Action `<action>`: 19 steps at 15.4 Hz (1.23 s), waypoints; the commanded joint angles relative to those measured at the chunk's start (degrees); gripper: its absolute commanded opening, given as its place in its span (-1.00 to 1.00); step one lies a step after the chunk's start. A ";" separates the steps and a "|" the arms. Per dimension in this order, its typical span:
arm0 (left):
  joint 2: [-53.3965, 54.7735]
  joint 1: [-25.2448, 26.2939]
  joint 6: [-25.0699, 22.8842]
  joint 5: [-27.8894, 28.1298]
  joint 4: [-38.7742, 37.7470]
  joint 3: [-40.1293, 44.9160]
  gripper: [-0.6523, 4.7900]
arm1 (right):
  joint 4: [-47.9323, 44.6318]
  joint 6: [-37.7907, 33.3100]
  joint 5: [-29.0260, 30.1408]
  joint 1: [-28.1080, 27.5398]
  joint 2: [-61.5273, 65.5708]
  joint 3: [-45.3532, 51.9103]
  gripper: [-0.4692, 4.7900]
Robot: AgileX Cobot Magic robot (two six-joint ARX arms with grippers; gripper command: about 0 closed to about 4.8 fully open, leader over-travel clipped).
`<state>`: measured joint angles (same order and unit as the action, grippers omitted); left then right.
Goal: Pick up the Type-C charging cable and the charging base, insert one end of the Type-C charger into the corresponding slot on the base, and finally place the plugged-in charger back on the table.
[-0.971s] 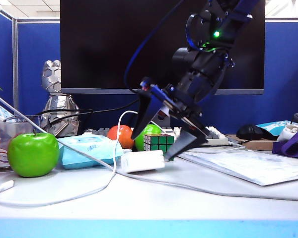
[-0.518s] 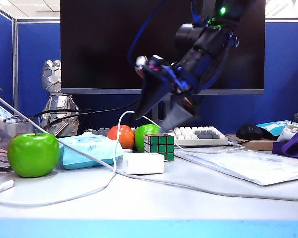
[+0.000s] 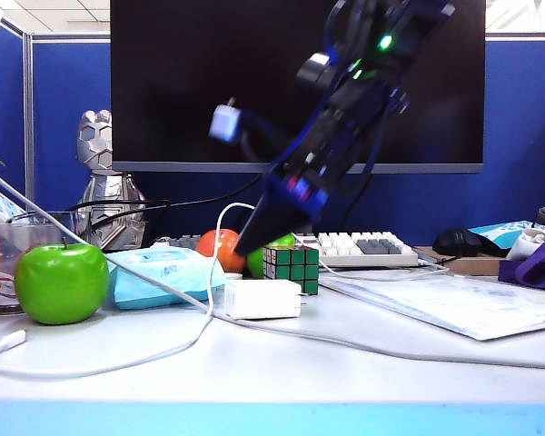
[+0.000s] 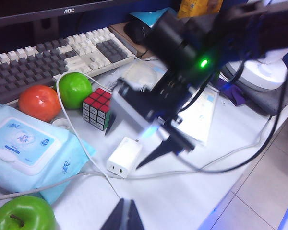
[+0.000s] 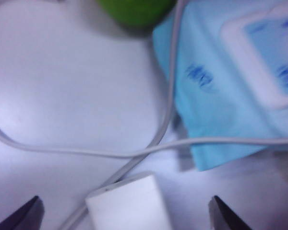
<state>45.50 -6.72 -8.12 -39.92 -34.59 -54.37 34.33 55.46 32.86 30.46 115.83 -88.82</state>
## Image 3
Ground thick white power cable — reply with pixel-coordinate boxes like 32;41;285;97
0;158;545;370

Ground small green apple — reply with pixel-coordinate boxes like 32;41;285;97
246;232;297;281

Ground teal and white packet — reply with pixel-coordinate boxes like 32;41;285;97
466;220;545;250

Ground light blue wet wipes pack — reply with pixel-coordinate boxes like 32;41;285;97
104;247;228;311

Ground black computer mouse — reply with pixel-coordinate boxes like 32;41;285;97
431;226;484;258

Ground white cup-shaped object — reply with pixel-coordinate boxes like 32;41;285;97
504;226;545;262

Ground white charging base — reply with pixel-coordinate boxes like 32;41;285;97
223;278;306;322

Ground large green apple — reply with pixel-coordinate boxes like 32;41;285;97
13;239;111;326

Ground brown cardboard sheet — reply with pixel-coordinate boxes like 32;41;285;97
411;245;510;276

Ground black power cable with plug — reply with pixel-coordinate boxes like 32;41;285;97
63;174;263;214

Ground clear plastic document bag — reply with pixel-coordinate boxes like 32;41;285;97
318;273;545;342

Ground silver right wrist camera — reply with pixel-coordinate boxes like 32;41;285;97
207;97;244;143

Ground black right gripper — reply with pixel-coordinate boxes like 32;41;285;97
233;94;382;254

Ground silver faceted figurine statue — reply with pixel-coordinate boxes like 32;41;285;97
75;110;147;253

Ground black mouse cable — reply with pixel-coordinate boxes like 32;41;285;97
416;253;465;268

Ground Rubik's cube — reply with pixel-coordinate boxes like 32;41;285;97
262;244;321;296

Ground white power strip blue sockets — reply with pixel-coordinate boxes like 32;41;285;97
0;181;27;223

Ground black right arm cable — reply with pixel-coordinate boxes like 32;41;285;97
335;85;412;201

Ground purple cloth strap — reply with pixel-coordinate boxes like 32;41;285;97
497;238;545;294

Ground black cable around figurine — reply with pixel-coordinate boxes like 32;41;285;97
89;206;173;237

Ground black monitor cable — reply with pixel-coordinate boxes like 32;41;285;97
340;174;373;231

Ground black AOC computer monitor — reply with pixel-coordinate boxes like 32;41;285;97
110;0;487;235

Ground thin white Type-C cable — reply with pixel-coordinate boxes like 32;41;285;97
0;203;451;380

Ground white and grey keyboard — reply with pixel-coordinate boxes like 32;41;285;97
153;230;420;269

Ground clear glass bowl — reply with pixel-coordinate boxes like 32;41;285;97
0;222;74;318

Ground orange fruit beside keyboard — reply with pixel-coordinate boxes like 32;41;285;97
194;228;249;273

